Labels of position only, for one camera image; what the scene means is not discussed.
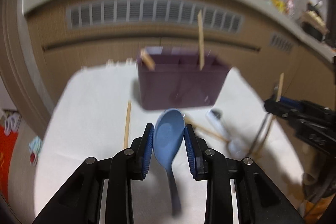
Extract white black measuring spoon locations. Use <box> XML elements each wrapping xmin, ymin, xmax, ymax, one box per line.
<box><xmin>206</xmin><ymin>109</ymin><xmax>247</xmax><ymax>160</ymax></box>

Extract metal spoon black handle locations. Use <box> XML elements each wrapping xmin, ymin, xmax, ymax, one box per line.
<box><xmin>245</xmin><ymin>84</ymin><xmax>279</xmax><ymax>157</ymax></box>

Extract wooden chopstick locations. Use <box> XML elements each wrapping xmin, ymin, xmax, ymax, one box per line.
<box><xmin>123</xmin><ymin>100</ymin><xmax>131</xmax><ymax>149</ymax></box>
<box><xmin>198</xmin><ymin>10</ymin><xmax>205</xmax><ymax>71</ymax></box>
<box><xmin>183</xmin><ymin>114</ymin><xmax>229</xmax><ymax>143</ymax></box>
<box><xmin>276</xmin><ymin>73</ymin><xmax>284</xmax><ymax>102</ymax></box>

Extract blue plastic spoon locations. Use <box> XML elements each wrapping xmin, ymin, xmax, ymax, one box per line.
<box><xmin>153</xmin><ymin>109</ymin><xmax>185</xmax><ymax>217</ymax></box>

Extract wooden spoon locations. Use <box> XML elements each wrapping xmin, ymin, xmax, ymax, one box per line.
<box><xmin>140</xmin><ymin>49</ymin><xmax>155</xmax><ymax>71</ymax></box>

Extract white table cloth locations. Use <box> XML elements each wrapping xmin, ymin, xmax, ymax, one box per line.
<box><xmin>34</xmin><ymin>61</ymin><xmax>305</xmax><ymax>224</ymax></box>

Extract black pot with basket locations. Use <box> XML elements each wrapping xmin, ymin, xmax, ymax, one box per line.
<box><xmin>299</xmin><ymin>11</ymin><xmax>329</xmax><ymax>42</ymax></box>

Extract red box on floor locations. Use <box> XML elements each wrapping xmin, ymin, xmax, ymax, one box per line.
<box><xmin>0</xmin><ymin>126</ymin><xmax>18</xmax><ymax>201</ymax></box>

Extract white slippers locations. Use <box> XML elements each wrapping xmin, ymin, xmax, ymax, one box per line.
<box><xmin>4</xmin><ymin>112</ymin><xmax>21</xmax><ymax>136</ymax></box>

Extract black utensil cup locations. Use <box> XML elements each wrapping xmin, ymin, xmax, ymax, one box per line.
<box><xmin>306</xmin><ymin>0</ymin><xmax>323</xmax><ymax>14</ymax></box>

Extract condiment bottle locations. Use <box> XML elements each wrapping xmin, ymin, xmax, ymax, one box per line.
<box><xmin>285</xmin><ymin>0</ymin><xmax>295</xmax><ymax>18</ymax></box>

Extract yellow jar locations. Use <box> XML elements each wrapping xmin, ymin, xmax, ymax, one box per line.
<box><xmin>271</xmin><ymin>0</ymin><xmax>286</xmax><ymax>14</ymax></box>

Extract purple utensil holder box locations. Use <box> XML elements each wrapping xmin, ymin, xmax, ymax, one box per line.
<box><xmin>137</xmin><ymin>47</ymin><xmax>232</xmax><ymax>110</ymax></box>

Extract long grey vent grille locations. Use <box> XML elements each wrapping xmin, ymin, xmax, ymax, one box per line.
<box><xmin>66</xmin><ymin>0</ymin><xmax>244</xmax><ymax>34</ymax></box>

